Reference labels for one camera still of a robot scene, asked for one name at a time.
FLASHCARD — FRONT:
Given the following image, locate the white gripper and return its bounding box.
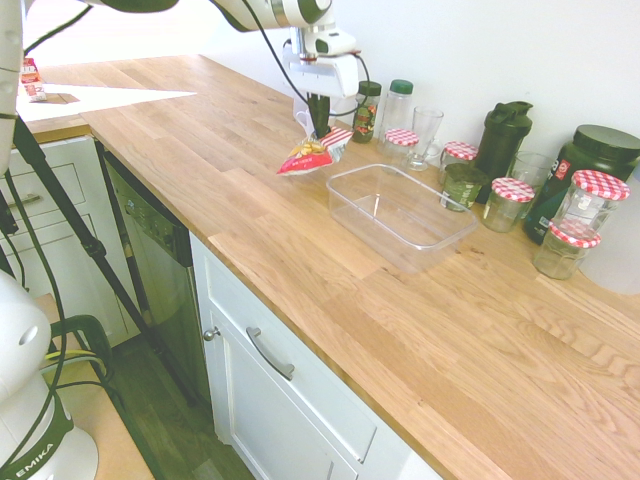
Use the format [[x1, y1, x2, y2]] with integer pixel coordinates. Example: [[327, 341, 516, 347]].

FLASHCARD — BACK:
[[281, 45, 360, 141]]

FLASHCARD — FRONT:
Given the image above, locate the red chip bag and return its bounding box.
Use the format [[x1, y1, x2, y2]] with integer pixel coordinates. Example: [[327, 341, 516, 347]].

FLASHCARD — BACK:
[[276, 126, 355, 176]]

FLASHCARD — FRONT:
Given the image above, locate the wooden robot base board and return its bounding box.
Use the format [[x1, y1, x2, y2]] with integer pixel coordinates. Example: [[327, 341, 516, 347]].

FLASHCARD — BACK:
[[32, 293, 157, 480]]

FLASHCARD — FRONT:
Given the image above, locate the clear plastic container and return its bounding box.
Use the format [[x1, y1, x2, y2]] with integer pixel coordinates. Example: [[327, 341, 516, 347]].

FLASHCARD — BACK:
[[325, 163, 480, 275]]

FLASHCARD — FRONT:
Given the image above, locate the spice jar dark green lid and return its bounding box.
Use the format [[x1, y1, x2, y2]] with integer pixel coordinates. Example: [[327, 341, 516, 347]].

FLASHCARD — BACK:
[[351, 79, 383, 145]]

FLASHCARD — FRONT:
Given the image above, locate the clear bottle green cap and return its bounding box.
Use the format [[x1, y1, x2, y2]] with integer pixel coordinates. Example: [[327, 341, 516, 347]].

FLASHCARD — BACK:
[[378, 78, 415, 151]]

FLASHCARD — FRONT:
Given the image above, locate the glass jar red checked lid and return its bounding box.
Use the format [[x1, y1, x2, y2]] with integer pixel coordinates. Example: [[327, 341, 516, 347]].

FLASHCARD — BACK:
[[438, 140, 480, 186], [382, 127, 420, 162], [531, 219, 602, 281], [481, 176, 537, 234]]

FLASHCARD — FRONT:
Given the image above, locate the tall clear glass mug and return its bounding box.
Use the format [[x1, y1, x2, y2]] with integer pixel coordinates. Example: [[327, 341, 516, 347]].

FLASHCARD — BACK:
[[405, 106, 445, 173]]

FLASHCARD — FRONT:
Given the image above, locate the black shaker bottle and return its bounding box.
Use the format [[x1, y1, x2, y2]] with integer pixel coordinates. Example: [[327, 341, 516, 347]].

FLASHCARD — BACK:
[[473, 100, 535, 205]]

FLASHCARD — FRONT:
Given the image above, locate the stainless steel dishwasher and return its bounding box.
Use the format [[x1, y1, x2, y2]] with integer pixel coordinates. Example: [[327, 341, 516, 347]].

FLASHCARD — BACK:
[[96, 143, 212, 404]]

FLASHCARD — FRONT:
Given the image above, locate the clear drinking glass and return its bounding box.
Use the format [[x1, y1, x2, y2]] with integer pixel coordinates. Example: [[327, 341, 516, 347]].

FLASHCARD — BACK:
[[508, 150, 557, 211]]

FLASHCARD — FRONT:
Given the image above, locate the large black supplement tub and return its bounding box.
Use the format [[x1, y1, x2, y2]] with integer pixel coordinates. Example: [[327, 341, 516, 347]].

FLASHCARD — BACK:
[[522, 124, 640, 247]]

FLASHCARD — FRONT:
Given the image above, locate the white cabinet with drawer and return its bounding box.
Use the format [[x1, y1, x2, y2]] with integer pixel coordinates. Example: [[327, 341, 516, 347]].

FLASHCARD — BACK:
[[189, 232, 446, 480]]

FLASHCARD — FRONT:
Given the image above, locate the red and white carton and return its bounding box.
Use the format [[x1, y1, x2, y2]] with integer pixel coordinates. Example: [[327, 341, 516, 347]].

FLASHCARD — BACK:
[[18, 57, 49, 103]]

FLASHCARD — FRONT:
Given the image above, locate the large jar red checked lid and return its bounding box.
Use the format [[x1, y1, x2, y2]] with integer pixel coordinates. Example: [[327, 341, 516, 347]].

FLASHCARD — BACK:
[[551, 169, 632, 242]]

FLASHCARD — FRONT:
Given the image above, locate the clear glass cup with handle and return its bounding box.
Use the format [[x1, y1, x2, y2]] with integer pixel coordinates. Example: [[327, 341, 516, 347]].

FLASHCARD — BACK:
[[291, 94, 353, 132]]

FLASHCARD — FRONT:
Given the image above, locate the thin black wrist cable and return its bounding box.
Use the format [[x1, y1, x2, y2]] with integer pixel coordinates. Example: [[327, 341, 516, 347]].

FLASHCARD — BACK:
[[327, 48, 375, 120]]

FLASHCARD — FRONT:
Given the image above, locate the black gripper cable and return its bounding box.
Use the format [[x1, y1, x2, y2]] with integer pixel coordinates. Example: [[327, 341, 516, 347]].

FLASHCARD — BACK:
[[238, 0, 312, 107]]

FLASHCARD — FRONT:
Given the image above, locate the metal bar drawer handle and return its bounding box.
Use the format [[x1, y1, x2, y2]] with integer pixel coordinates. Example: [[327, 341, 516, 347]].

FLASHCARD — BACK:
[[245, 326, 297, 382]]

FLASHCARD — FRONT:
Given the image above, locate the black camera tripod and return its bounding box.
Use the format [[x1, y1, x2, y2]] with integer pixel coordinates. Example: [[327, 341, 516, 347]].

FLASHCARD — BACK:
[[0, 113, 199, 407]]

